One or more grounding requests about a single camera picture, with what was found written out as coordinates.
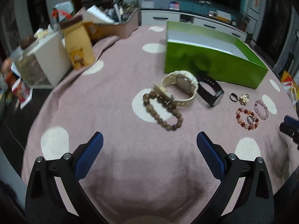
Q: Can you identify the clear storage bin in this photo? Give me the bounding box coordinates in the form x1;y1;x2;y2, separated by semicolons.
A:
138;0;171;10

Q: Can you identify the gold flower brooch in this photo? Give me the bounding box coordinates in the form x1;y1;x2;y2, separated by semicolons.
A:
239;94;249;105

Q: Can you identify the black wrist watch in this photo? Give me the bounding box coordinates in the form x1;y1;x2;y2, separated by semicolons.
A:
195;75;225;108

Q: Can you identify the small potted plant right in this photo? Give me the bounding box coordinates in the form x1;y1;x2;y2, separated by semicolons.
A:
240;11;251;31

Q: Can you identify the white paper sheet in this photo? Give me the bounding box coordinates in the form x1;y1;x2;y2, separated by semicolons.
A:
87;5;115;24

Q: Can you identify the pink desk organizer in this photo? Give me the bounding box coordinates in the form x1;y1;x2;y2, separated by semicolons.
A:
75;8;140;42

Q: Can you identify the white box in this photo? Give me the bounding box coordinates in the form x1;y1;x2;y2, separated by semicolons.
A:
14;32;71;89

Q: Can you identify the white TV cabinet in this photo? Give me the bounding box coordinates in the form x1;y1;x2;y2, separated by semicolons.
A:
140;10;247;42

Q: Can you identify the pink polka dot blanket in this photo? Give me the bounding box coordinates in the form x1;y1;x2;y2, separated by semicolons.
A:
21;26;298;223

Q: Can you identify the red orange bead bracelet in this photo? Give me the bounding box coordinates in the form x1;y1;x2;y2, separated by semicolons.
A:
235;107;260;131

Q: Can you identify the yellow bear paper bag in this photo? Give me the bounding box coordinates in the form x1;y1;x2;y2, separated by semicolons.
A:
60;15;95;70

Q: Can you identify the brown wooden bead bracelet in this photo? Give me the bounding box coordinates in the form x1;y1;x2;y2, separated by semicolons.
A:
142;90;184;132

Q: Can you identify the cream wrist watch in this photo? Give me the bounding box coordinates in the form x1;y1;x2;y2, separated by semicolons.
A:
153;70;199;108

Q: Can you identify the pink bead bracelet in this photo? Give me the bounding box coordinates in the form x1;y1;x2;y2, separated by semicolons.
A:
253;99;270;121

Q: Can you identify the green cardboard box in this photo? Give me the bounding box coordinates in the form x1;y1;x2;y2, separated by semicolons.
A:
164;21;268;89

